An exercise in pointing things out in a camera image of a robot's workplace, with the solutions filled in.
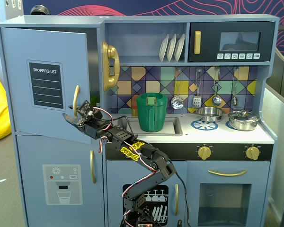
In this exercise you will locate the white toy plate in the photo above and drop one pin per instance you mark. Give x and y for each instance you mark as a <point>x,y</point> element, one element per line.
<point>180,47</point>
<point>172,48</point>
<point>163,48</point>

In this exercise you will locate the steel pot with lid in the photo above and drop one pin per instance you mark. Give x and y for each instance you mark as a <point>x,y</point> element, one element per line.
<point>242,121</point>

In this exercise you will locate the steel serving spoon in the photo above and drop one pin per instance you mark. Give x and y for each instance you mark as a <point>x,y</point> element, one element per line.
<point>235,100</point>

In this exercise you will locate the black helmet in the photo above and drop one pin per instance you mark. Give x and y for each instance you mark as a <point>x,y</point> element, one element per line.
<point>39,10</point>

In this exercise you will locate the gold toy telephone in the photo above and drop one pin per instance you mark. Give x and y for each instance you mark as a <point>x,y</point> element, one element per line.
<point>110,63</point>

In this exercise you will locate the steel ladle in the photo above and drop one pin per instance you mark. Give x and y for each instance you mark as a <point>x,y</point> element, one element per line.
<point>216,100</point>

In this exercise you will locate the blue dishwasher door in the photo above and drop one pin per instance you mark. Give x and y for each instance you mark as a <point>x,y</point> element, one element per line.
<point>113,172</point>

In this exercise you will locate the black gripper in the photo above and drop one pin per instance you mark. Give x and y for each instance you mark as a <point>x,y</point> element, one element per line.
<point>78,122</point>

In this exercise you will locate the blue toy kitchen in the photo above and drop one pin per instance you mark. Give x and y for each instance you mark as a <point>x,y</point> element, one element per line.
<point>144,23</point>

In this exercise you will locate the blue water dispenser door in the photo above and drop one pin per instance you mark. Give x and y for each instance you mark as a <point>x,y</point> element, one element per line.
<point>38,153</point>

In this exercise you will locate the gold stove knob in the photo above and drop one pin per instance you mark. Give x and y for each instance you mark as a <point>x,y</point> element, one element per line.
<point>252,152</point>
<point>204,153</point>

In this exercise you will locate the black microwave door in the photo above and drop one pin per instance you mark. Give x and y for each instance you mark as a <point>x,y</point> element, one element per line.
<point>208,52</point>

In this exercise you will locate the black wrist camera board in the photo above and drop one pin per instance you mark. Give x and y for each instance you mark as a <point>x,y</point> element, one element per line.
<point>84,109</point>

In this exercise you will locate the steel slotted spatula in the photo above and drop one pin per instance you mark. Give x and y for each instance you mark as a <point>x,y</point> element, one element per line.
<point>197,101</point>

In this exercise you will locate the grey partition wall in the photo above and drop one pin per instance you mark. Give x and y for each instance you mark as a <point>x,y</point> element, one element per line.
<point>281,106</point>

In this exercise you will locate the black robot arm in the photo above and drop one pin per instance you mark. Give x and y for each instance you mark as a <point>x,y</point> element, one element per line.
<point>142,153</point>

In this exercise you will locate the blue shopping list door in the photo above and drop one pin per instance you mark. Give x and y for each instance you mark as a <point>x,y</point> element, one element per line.
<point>19,59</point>

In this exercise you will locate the steel slotted spoon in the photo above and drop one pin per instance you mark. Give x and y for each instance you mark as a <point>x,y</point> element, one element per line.
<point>177,102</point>

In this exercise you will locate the steel pan without lid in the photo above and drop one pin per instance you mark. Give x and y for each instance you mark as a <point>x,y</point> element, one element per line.
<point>210,114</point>

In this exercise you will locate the blue oven door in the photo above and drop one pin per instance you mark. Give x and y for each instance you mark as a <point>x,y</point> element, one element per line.
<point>195,170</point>

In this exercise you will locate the grey toy sink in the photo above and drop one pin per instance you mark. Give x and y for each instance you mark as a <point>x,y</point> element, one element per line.
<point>177,127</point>

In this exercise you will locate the small yellow cup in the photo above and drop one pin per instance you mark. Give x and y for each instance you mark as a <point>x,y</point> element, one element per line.
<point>135,112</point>

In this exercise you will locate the small green block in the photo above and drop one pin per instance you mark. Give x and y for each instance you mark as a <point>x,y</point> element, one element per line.
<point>151,100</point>

